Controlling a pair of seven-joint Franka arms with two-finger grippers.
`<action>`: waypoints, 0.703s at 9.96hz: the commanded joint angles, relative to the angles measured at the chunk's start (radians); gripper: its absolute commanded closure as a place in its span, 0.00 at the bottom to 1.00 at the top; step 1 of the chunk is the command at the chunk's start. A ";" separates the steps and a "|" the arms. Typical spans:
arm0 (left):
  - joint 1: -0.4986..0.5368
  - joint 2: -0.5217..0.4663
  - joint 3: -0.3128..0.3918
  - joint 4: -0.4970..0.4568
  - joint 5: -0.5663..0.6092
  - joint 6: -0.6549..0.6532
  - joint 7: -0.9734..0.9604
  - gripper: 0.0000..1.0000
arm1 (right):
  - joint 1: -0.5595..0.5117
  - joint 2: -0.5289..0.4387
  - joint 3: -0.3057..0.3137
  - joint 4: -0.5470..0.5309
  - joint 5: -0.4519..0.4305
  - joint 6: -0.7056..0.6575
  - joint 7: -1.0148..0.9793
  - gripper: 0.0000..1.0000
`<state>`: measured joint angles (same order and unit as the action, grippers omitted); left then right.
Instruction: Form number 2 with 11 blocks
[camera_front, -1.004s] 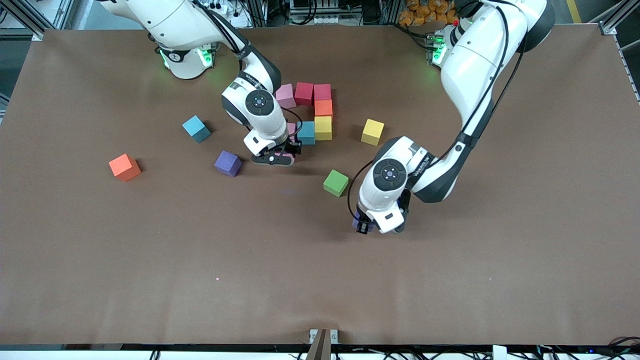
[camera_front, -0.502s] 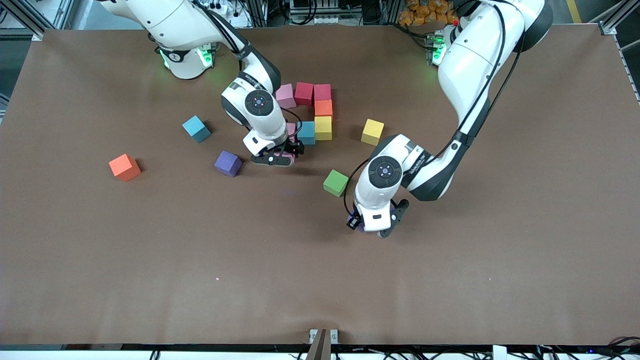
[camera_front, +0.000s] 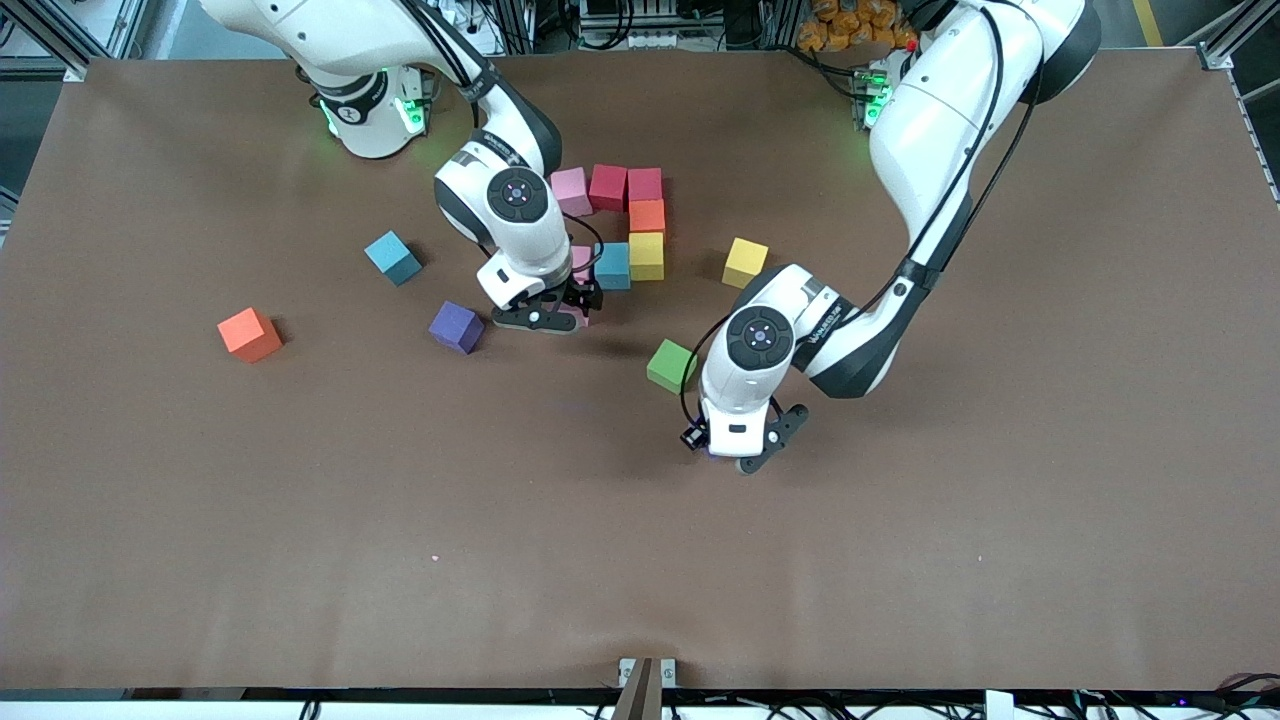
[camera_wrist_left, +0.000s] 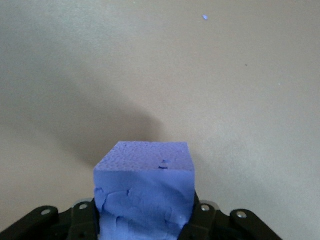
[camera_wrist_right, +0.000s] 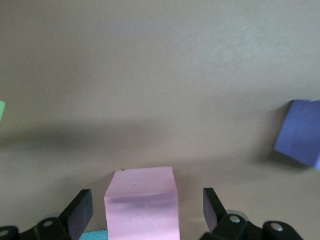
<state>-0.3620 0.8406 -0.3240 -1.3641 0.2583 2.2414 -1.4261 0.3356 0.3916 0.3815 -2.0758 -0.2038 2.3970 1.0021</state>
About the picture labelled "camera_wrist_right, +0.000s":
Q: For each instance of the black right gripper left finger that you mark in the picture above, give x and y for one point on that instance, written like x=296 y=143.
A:
x=50 y=228

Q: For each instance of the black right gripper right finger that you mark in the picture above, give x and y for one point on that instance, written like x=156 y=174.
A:
x=235 y=227

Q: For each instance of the teal foam cube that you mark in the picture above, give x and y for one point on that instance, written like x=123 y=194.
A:
x=95 y=236

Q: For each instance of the light pink foam cube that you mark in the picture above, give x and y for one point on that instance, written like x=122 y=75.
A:
x=142 y=200

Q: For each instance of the purple foam cube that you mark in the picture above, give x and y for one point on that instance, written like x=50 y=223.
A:
x=300 y=132

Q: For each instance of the green foam cube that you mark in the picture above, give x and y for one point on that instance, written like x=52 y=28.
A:
x=2 y=110

